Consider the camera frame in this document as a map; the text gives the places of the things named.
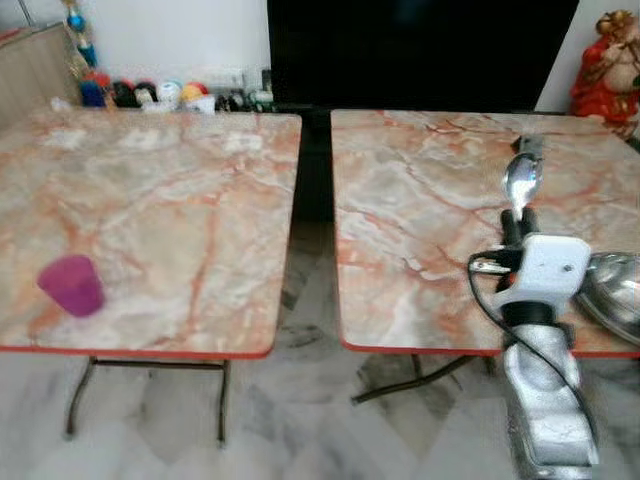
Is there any black television screen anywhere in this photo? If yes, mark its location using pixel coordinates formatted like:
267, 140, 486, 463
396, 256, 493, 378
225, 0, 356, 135
266, 0, 582, 112

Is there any yellow and red figurine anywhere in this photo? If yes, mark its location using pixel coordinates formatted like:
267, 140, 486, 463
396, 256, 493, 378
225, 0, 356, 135
180, 82, 217, 114

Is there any black figurine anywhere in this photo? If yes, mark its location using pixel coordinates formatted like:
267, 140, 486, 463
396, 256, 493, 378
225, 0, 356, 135
110, 80, 142, 110

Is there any steel spoon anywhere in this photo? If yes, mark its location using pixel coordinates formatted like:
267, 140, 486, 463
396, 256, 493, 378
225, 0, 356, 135
503, 153, 545, 219

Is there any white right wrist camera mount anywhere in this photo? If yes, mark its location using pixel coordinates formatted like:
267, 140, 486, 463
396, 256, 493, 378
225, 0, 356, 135
496, 234, 592, 312

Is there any light wooden cabinet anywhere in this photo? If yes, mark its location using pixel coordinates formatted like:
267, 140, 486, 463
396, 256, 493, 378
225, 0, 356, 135
0, 22, 84, 128

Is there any steel plate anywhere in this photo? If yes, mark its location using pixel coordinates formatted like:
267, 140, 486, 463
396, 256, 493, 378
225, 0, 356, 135
574, 252, 640, 347

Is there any white figurine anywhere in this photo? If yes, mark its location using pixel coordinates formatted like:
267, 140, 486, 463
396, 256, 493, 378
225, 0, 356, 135
155, 80, 185, 110

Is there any blue hanging ornament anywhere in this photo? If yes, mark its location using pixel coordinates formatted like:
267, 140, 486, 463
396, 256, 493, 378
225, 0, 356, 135
61, 0, 99, 70

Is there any purple plastic cup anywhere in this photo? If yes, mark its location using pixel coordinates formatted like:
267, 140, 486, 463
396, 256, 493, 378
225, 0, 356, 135
37, 255, 106, 319

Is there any marble-top folding table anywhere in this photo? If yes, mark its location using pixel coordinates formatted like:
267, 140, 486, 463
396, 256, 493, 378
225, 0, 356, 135
0, 108, 303, 443
330, 108, 640, 406

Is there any small dark flat device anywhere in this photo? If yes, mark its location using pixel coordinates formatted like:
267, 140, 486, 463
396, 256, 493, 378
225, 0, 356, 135
519, 134, 547, 158

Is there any red Ganesha statue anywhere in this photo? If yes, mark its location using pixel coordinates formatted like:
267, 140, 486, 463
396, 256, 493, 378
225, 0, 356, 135
569, 9, 640, 138

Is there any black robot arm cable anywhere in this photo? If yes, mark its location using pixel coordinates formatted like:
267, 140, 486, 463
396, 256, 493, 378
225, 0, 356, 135
467, 249, 602, 443

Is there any blue figurine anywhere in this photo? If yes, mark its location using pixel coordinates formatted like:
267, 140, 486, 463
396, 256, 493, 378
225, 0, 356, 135
79, 77, 108, 109

